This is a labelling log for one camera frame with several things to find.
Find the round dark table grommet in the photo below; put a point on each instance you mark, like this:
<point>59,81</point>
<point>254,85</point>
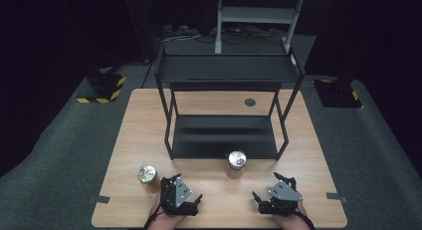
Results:
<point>250,102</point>

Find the glass jar with silver lid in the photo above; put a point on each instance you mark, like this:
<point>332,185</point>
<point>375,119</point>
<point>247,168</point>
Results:
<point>237,159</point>

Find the white metal stand frame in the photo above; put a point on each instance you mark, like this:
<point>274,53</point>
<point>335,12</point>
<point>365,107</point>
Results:
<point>257,15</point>

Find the grey tape strip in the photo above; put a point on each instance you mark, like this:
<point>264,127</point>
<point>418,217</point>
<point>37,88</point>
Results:
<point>335,196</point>
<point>99,199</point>

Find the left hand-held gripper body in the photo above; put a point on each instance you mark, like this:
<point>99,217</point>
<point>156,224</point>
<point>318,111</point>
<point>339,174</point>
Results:
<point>183,191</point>

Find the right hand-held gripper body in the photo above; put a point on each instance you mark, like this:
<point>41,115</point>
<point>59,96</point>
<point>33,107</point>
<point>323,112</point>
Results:
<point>283,191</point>

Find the glass jar with gold lid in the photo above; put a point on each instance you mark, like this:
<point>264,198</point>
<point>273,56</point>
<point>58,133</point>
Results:
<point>147,174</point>

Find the person's right hand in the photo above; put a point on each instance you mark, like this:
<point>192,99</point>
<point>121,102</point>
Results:
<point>293,222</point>

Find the person's left hand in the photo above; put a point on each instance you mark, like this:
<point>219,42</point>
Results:
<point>161,221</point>

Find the black two-tier metal rack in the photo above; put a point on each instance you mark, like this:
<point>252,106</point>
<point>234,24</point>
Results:
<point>232,69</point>

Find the power strip with plugs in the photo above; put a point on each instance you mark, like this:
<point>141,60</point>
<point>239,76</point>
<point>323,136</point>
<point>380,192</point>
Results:
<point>180,30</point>

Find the yellow-black striped stand base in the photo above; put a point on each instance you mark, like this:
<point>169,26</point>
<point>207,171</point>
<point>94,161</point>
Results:
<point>336,94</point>
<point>101,87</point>

